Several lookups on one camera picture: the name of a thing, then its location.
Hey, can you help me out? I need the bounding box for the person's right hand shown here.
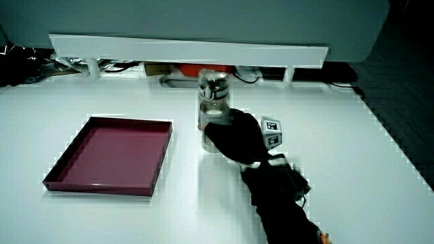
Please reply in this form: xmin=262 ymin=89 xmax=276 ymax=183
xmin=197 ymin=108 xmax=283 ymax=166

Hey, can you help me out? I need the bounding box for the clear glass bottle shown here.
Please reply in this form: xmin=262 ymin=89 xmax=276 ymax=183
xmin=197 ymin=68 xmax=232 ymax=154

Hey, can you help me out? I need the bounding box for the person's right forearm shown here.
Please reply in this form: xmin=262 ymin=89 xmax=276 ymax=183
xmin=239 ymin=153 xmax=332 ymax=244

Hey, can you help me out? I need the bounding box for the orange box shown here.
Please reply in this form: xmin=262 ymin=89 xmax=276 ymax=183
xmin=177 ymin=63 xmax=235 ymax=79

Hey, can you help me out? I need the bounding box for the flat white device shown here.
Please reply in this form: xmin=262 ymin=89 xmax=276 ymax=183
xmin=158 ymin=73 xmax=201 ymax=89

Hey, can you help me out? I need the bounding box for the white shelf riser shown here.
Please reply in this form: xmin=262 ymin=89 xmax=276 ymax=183
xmin=48 ymin=33 xmax=330 ymax=83

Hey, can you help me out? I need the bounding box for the brown cardboard box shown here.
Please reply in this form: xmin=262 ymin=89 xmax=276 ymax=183
xmin=143 ymin=62 xmax=172 ymax=77

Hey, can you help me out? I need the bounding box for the large grey back panel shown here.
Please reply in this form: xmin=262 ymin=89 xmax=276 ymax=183
xmin=0 ymin=0 xmax=391 ymax=63

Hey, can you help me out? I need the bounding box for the maroon square tray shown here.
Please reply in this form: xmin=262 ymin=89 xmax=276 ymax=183
xmin=42 ymin=116 xmax=174 ymax=197

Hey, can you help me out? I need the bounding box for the crumpled silver black foil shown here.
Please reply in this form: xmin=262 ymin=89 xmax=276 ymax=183
xmin=0 ymin=43 xmax=83 ymax=88

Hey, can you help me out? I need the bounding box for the black cable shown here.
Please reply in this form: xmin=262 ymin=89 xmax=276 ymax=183
xmin=326 ymin=81 xmax=366 ymax=100
xmin=231 ymin=72 xmax=261 ymax=85
xmin=100 ymin=60 xmax=142 ymax=75

